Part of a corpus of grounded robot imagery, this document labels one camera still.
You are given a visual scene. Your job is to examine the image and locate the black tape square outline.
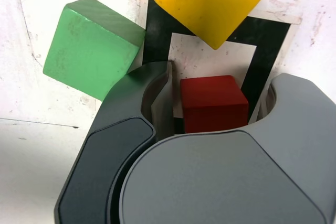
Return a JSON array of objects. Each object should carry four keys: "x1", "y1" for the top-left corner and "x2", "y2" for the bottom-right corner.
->
[{"x1": 141, "y1": 0, "x2": 292, "y2": 134}]

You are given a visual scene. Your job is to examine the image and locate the green cube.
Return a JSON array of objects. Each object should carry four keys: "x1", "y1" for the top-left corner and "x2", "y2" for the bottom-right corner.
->
[{"x1": 43, "y1": 0, "x2": 146, "y2": 102}]

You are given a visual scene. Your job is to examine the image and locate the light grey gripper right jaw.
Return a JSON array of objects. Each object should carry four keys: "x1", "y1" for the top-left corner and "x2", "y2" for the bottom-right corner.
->
[{"x1": 119, "y1": 73, "x2": 336, "y2": 224}]

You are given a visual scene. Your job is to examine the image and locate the yellow cube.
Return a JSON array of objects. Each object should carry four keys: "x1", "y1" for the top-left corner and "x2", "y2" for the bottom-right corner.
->
[{"x1": 154, "y1": 0, "x2": 276, "y2": 50}]

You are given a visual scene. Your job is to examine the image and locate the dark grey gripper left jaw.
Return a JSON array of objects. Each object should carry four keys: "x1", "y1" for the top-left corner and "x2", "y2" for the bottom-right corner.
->
[{"x1": 54, "y1": 60, "x2": 174, "y2": 224}]

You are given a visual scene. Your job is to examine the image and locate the red cube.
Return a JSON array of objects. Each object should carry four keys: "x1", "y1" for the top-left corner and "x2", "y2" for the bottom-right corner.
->
[{"x1": 180, "y1": 75, "x2": 249, "y2": 134}]

